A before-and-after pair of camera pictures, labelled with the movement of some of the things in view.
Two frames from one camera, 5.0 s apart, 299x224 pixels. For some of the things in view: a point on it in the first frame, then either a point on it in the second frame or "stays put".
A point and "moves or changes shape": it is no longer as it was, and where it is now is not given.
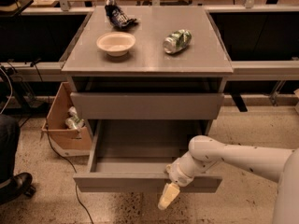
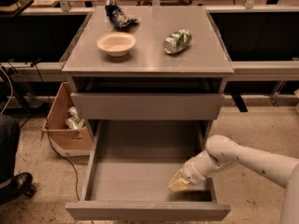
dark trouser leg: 9,139 stays put
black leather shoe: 17,187 stays put
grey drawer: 131,156 moves or changes shape
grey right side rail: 264,71 stays put
